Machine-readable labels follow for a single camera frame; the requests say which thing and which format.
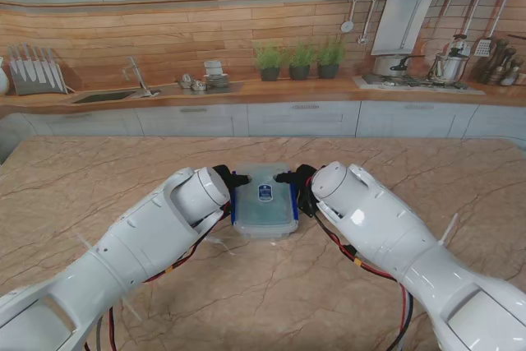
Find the small silver bowls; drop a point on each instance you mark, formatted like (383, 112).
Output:
(193, 83)

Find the clear plastic crate lid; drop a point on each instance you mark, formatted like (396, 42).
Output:
(265, 199)

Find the white jug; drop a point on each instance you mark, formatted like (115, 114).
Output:
(3, 79)

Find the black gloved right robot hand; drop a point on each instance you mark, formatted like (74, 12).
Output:
(300, 176)

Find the white lower kitchen cabinets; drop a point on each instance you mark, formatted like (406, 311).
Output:
(304, 118)

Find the hanging steel utensil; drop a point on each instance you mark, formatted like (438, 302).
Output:
(362, 38)

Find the hanging steel grater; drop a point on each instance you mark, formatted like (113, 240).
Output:
(483, 47)

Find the small white plastic scrap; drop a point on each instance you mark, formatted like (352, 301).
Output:
(218, 241)

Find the clear plastic crate blue strips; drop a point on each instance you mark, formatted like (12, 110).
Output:
(265, 232)

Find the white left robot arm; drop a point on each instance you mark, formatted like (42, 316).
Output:
(115, 269)

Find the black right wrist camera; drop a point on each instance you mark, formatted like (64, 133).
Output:
(308, 205)

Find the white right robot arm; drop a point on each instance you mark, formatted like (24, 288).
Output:
(411, 252)

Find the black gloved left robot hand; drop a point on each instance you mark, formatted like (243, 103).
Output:
(230, 176)

